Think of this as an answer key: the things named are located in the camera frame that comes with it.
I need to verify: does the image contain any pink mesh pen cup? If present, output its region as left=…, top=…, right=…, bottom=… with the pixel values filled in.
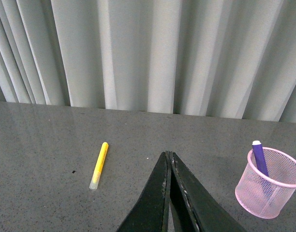
left=235, top=147, right=296, bottom=219

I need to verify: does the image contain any purple highlighter pen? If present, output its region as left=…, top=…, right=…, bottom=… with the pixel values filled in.
left=252, top=140, right=273, bottom=199

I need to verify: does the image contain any yellow highlighter pen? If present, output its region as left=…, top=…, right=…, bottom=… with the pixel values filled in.
left=89, top=142, right=109, bottom=190

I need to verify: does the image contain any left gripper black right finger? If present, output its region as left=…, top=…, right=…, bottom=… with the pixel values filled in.
left=169, top=152, right=245, bottom=232

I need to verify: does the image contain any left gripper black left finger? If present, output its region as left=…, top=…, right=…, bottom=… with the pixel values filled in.
left=117, top=151, right=171, bottom=232

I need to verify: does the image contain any grey pleated curtain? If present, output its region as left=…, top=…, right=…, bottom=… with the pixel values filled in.
left=0, top=0, right=296, bottom=123

